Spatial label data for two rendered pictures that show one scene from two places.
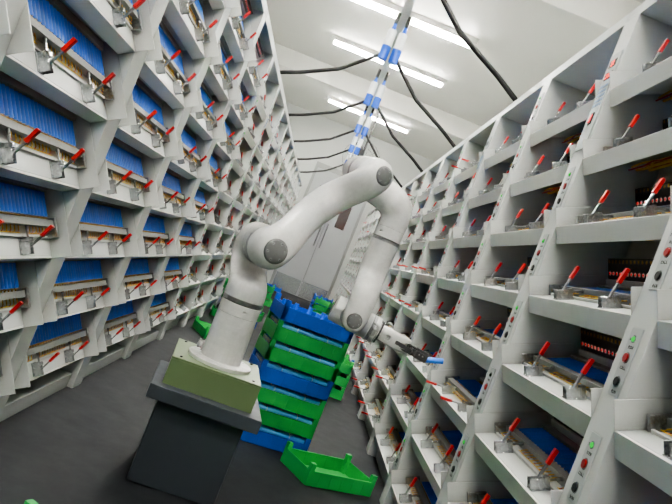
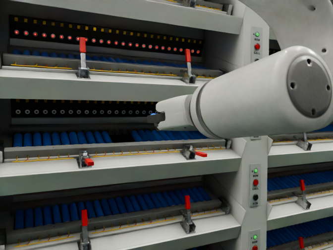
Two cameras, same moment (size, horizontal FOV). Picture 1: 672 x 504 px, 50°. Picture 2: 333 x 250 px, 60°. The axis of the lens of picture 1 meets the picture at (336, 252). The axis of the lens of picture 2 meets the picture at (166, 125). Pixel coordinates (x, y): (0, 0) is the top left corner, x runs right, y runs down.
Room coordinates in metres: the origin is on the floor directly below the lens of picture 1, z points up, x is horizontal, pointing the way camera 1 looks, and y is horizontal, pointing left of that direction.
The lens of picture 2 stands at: (2.47, 0.14, 0.60)
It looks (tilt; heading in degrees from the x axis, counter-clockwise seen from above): 2 degrees down; 246
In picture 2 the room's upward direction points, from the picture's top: straight up
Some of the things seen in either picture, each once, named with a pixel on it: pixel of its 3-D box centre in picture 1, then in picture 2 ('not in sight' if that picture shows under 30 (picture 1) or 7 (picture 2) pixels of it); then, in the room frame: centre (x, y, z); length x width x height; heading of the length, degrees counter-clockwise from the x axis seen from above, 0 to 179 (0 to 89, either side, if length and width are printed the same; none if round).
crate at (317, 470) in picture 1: (328, 468); not in sight; (2.65, -0.27, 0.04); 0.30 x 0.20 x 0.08; 122
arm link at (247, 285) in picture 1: (253, 262); not in sight; (2.11, 0.22, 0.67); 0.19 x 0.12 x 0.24; 26
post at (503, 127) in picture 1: (454, 288); not in sight; (3.31, -0.57, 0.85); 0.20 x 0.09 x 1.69; 91
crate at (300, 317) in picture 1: (312, 317); not in sight; (2.84, -0.01, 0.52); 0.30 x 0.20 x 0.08; 108
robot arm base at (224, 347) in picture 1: (230, 332); not in sight; (2.09, 0.20, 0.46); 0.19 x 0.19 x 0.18
